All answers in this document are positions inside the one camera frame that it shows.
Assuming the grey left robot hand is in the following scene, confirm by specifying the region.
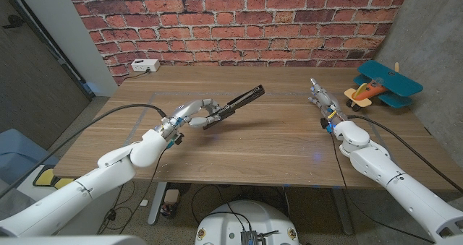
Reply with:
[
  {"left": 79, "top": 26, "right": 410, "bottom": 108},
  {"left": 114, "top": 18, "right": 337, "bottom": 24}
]
[{"left": 160, "top": 98, "right": 223, "bottom": 137}]

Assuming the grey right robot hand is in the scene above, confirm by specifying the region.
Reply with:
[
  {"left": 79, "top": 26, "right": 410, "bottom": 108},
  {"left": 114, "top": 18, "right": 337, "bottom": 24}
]
[{"left": 307, "top": 77, "right": 348, "bottom": 126}]

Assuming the black stapler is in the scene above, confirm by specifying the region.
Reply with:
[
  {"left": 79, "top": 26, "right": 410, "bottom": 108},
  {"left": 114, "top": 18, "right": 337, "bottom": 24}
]
[{"left": 202, "top": 85, "right": 266, "bottom": 131}]

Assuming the teal orange toy airplane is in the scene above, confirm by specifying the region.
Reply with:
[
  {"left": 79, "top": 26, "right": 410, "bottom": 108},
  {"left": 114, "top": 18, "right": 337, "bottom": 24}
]
[{"left": 343, "top": 59, "right": 424, "bottom": 112}]

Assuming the clear tape strip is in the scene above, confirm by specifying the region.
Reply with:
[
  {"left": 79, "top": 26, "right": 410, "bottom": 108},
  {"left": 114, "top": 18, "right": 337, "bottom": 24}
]
[{"left": 124, "top": 92, "right": 156, "bottom": 145}]

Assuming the white power strip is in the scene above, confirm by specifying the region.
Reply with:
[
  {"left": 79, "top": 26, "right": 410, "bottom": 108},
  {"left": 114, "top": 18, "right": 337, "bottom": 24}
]
[{"left": 130, "top": 59, "right": 161, "bottom": 73}]

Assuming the table control box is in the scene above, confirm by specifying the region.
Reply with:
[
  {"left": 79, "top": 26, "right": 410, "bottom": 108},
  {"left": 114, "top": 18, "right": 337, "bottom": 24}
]
[{"left": 161, "top": 189, "right": 181, "bottom": 219}]

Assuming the grey table leg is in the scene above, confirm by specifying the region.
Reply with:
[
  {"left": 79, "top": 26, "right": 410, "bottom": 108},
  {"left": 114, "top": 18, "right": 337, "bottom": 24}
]
[
  {"left": 147, "top": 181, "right": 168, "bottom": 226},
  {"left": 331, "top": 186, "right": 354, "bottom": 236}
]

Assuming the red brick printed backdrop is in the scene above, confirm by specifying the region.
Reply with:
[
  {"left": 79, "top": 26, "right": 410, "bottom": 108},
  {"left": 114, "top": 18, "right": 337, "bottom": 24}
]
[{"left": 64, "top": 0, "right": 413, "bottom": 85}]

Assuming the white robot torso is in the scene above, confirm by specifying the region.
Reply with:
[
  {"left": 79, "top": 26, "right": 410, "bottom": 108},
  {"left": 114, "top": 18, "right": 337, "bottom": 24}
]
[{"left": 195, "top": 200, "right": 300, "bottom": 245}]

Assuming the grey module on torso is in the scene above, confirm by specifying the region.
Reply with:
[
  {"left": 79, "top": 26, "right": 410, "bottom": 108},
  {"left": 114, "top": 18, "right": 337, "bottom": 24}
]
[{"left": 240, "top": 230, "right": 268, "bottom": 245}]

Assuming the dark grey door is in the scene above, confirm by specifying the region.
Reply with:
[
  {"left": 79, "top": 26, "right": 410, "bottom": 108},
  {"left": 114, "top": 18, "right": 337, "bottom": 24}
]
[{"left": 0, "top": 0, "right": 91, "bottom": 150}]

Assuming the blue plastic bin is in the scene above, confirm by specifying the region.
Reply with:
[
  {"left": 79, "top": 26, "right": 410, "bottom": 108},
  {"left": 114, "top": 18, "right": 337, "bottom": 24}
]
[{"left": 0, "top": 128, "right": 61, "bottom": 188}]

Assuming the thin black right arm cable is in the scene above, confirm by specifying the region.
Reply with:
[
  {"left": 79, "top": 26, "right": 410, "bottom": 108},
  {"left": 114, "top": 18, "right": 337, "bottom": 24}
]
[{"left": 331, "top": 132, "right": 437, "bottom": 244}]

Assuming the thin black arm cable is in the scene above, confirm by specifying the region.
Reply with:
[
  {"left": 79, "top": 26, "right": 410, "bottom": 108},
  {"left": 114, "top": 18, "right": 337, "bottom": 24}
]
[
  {"left": 331, "top": 132, "right": 437, "bottom": 244},
  {"left": 118, "top": 147, "right": 168, "bottom": 236}
]

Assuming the black power strip cable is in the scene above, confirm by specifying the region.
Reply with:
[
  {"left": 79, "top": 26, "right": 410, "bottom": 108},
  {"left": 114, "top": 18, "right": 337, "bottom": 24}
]
[{"left": 122, "top": 69, "right": 151, "bottom": 82}]

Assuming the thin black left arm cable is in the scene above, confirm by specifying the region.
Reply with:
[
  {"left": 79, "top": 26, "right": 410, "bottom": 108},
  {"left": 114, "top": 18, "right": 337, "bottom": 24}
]
[{"left": 118, "top": 147, "right": 168, "bottom": 236}]

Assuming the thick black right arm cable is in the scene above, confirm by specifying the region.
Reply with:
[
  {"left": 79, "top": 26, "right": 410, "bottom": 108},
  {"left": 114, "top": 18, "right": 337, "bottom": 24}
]
[{"left": 347, "top": 114, "right": 463, "bottom": 194}]

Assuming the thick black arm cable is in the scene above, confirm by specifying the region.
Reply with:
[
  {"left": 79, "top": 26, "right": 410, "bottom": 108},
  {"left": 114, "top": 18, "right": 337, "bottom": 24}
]
[
  {"left": 347, "top": 114, "right": 463, "bottom": 194},
  {"left": 0, "top": 103, "right": 167, "bottom": 199}
]

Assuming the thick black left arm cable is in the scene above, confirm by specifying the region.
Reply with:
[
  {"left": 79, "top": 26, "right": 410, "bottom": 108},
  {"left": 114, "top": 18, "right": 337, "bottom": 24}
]
[{"left": 0, "top": 103, "right": 167, "bottom": 199}]

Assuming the black door handle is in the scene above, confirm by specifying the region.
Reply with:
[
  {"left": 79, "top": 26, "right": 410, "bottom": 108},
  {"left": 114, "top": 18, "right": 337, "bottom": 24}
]
[{"left": 2, "top": 14, "right": 25, "bottom": 30}]

